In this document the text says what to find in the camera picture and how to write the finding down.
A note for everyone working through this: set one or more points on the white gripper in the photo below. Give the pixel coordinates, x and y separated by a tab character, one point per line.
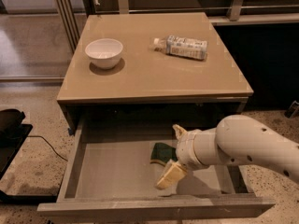
184	149

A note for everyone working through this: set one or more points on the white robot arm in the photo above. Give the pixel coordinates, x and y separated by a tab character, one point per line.
237	140

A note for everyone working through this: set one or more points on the white bowl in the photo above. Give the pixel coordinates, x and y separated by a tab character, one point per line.
104	53

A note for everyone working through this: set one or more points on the plastic bottle with label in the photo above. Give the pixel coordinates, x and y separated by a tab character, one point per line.
184	47

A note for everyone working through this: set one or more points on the beige cabinet with counter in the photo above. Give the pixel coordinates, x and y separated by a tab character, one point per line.
147	76

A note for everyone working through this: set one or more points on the small dark object on floor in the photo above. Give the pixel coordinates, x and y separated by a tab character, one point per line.
292	110

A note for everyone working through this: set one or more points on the open grey top drawer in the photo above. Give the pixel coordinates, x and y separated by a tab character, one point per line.
109	179

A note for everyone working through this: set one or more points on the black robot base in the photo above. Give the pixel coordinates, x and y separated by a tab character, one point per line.
12	135

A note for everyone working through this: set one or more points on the green and yellow sponge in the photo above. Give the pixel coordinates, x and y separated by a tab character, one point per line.
162	153

